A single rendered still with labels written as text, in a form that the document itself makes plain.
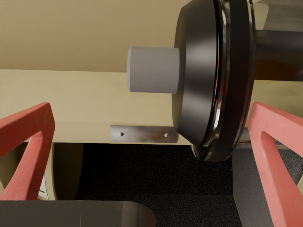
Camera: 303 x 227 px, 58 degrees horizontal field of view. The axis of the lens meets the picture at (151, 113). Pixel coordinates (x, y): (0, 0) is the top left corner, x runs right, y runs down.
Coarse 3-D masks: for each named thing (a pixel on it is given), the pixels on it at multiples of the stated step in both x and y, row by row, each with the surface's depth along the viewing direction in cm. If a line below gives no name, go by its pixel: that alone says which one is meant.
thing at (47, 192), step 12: (24, 144) 37; (60, 144) 50; (72, 144) 51; (60, 156) 50; (72, 156) 51; (48, 168) 35; (60, 168) 49; (72, 168) 50; (48, 180) 35; (60, 180) 48; (72, 180) 49; (48, 192) 36; (60, 192) 46; (72, 192) 47
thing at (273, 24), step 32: (224, 0) 12; (256, 0) 14; (288, 0) 14; (224, 32) 12; (256, 32) 12; (288, 32) 12; (224, 64) 12; (256, 64) 12; (288, 64) 12; (224, 96) 12; (256, 96) 13; (288, 96) 13; (224, 160) 15
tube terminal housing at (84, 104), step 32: (0, 96) 31; (32, 96) 31; (64, 96) 31; (96, 96) 31; (128, 96) 32; (160, 96) 32; (64, 128) 28; (96, 128) 28; (0, 160) 32; (0, 192) 34
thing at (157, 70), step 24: (192, 0) 15; (192, 24) 13; (216, 24) 13; (144, 48) 16; (168, 48) 16; (192, 48) 13; (216, 48) 12; (144, 72) 16; (168, 72) 16; (192, 72) 13; (216, 72) 12; (192, 96) 13; (192, 120) 14
